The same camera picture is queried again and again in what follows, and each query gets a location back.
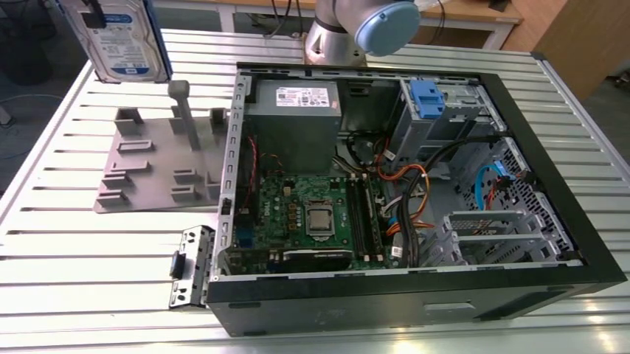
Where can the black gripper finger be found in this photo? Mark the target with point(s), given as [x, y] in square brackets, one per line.
[97, 21]

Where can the hard disk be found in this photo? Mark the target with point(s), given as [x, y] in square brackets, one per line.
[123, 48]

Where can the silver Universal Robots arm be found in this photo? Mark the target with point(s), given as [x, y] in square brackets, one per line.
[334, 40]

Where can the silver disk bay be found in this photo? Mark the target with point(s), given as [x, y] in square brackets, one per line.
[492, 238]

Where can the grey parts rack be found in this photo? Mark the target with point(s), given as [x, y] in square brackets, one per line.
[158, 184]

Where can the grey power supply unit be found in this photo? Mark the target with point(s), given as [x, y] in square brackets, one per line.
[295, 140]

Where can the green motherboard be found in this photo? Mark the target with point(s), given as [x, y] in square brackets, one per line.
[281, 206]

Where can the hinged metal card retainer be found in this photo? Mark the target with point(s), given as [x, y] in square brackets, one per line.
[199, 258]

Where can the blue drive cage latch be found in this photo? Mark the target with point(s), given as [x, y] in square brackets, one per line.
[426, 99]

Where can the silver CPU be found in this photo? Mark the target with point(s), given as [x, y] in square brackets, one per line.
[321, 221]

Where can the silver optical drive cage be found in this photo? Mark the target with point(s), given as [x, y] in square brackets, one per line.
[418, 136]

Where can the wooden desk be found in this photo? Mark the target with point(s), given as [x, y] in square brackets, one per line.
[473, 11]

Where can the black RAM stick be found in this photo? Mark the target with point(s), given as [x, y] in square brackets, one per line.
[373, 221]

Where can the black graphics card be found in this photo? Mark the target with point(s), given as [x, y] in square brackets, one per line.
[319, 258]

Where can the black open PC case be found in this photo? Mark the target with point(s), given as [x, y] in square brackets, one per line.
[345, 309]

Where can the brown wooden cabinet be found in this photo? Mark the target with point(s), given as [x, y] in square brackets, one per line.
[581, 44]

